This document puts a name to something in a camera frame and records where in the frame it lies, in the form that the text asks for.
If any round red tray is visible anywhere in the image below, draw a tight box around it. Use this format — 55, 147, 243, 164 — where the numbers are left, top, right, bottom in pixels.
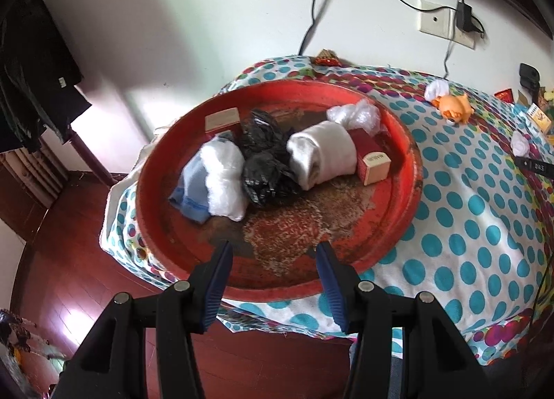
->
135, 80, 422, 302

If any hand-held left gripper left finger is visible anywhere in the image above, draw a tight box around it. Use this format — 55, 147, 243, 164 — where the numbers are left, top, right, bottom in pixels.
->
51, 240, 234, 399

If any black power adapter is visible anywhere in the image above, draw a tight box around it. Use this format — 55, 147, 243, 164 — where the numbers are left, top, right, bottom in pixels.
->
455, 0, 485, 36

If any clear plastic bag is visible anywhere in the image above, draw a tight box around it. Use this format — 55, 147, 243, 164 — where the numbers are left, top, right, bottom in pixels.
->
326, 99, 382, 133

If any dark hanging clothing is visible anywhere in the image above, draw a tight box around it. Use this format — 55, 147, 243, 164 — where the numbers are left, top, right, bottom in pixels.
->
0, 0, 92, 153

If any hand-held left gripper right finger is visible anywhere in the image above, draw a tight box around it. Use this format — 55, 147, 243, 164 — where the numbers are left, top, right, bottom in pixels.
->
315, 241, 492, 399

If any rolled white sock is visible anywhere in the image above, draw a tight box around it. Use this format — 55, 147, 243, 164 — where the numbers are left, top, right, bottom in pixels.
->
424, 79, 451, 102

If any polka dot blanket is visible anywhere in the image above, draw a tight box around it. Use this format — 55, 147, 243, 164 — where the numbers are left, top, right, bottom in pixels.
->
99, 55, 554, 367

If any orange toy pig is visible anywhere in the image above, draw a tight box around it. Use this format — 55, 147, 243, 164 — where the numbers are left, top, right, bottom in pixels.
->
430, 93, 470, 125

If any dark wooden post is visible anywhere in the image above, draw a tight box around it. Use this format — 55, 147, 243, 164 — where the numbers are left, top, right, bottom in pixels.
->
69, 128, 118, 186

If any light blue cloth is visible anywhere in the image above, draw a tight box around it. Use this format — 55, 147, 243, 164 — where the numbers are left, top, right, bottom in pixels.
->
168, 152, 213, 224

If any brown ribbed radiator cover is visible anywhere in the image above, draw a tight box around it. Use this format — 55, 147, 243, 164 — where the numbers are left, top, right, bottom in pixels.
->
0, 150, 70, 210

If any brown and red cube box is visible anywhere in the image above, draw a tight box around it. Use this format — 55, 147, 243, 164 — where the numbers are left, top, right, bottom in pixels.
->
204, 107, 241, 133

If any black crumpled plastic bag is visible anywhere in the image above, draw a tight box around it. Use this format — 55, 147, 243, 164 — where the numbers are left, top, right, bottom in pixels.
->
241, 152, 304, 208
238, 109, 289, 158

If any red candy wrapper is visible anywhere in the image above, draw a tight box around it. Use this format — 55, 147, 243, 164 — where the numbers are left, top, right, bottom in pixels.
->
314, 49, 342, 66

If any white towel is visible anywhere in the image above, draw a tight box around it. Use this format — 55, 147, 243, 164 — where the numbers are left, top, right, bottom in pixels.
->
286, 121, 358, 190

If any tall red cosmetics box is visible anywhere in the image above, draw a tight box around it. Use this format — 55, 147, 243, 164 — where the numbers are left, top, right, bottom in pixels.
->
348, 128, 392, 186

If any white fluffy plastic bag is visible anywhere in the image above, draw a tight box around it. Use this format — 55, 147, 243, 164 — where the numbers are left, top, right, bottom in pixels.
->
200, 143, 248, 222

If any black desk clamp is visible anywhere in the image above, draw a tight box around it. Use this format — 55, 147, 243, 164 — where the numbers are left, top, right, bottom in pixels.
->
519, 62, 542, 99

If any crumpled white cloth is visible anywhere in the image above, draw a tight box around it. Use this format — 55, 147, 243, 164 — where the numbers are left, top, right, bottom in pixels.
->
511, 131, 532, 156

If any yellow cartoon carton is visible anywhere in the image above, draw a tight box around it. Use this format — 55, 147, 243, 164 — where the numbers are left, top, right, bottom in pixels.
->
527, 104, 553, 133

